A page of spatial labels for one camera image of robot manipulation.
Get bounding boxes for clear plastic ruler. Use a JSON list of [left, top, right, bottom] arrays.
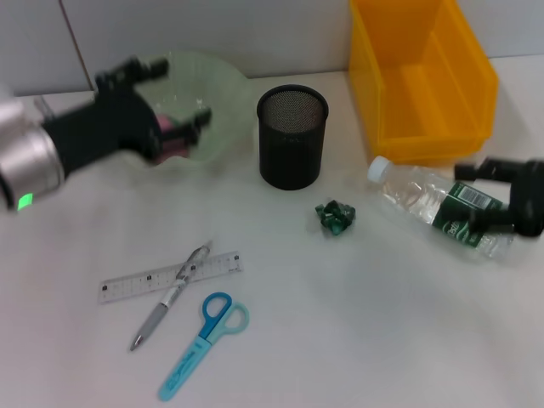
[[99, 250, 247, 305]]

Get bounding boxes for yellow plastic bin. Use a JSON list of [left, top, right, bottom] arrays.
[[348, 0, 499, 165]]

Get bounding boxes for blue scissors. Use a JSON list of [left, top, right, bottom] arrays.
[[159, 292, 251, 402]]

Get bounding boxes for grey clear pen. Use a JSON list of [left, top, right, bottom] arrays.
[[129, 240, 214, 353]]

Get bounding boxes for green plastic scrap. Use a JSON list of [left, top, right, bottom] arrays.
[[314, 199, 357, 236]]

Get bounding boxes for clear green-label water bottle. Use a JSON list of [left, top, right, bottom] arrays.
[[366, 156, 516, 260]]

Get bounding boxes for pink peach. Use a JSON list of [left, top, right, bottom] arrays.
[[155, 111, 193, 162]]

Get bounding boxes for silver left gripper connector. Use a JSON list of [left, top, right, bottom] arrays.
[[33, 95, 55, 123]]

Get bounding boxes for green glass fruit plate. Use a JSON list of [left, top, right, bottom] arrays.
[[91, 50, 256, 169]]

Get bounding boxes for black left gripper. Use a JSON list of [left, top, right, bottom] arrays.
[[42, 57, 213, 179]]

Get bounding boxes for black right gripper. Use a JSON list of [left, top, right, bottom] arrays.
[[453, 156, 544, 239]]

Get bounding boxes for black mesh pen holder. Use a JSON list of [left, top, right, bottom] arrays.
[[256, 84, 331, 191]]

